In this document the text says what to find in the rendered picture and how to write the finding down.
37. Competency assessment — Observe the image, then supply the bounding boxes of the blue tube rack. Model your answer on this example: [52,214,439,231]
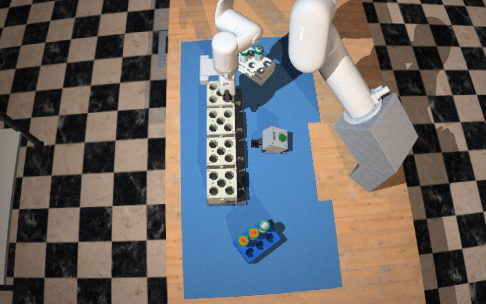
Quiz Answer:
[233,226,279,264]

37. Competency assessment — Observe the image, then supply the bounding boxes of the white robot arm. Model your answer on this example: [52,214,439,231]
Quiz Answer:
[200,0,389,125]

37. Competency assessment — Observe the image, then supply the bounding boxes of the white bucket adapter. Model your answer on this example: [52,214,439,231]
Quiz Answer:
[207,137,236,169]
[207,81,234,108]
[207,168,237,204]
[207,108,235,138]

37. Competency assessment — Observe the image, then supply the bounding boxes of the blue bench mat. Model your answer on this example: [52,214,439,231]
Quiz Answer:
[180,37,342,299]

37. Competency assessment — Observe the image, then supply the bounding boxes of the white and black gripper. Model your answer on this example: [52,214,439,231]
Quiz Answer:
[219,72,237,102]

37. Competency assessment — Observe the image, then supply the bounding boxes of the white tube rack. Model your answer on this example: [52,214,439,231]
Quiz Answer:
[238,47,275,86]

